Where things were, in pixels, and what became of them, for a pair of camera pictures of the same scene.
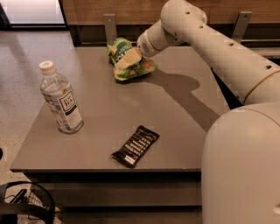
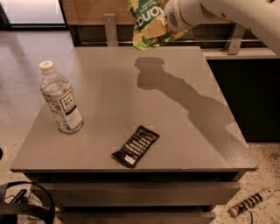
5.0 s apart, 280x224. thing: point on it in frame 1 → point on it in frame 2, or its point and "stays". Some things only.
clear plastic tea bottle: (58, 94) stays
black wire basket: (25, 202) stays
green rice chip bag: (128, 63) → (150, 28)
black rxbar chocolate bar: (136, 147) stays
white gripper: (144, 45) → (177, 16)
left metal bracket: (110, 26) stays
